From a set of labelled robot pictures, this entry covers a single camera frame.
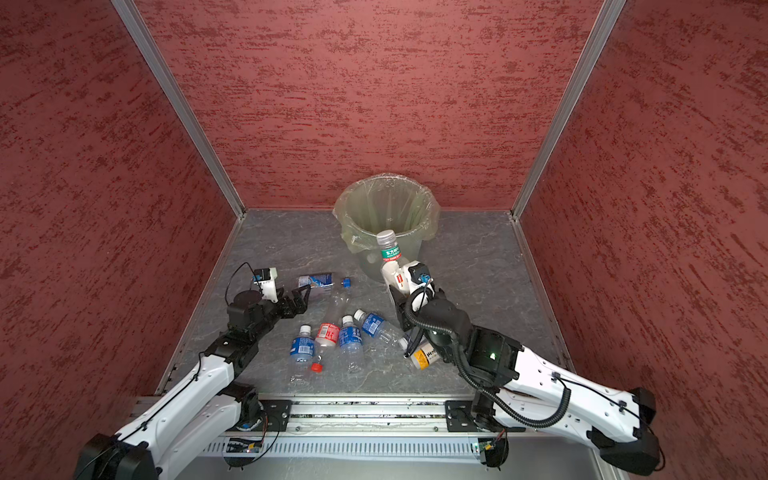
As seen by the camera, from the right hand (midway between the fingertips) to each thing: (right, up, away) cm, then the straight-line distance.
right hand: (398, 291), depth 66 cm
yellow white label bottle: (+7, -21, +14) cm, 26 cm away
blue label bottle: (-26, -20, +14) cm, 36 cm away
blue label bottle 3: (-6, -14, +18) cm, 23 cm away
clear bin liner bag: (-3, +24, +33) cm, 41 cm away
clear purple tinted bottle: (+2, -7, -10) cm, 13 cm away
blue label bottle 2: (-13, -19, +16) cm, 28 cm away
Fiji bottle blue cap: (-23, -2, +27) cm, 36 cm away
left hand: (-29, -4, +19) cm, 34 cm away
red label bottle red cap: (-20, -14, +17) cm, 30 cm away
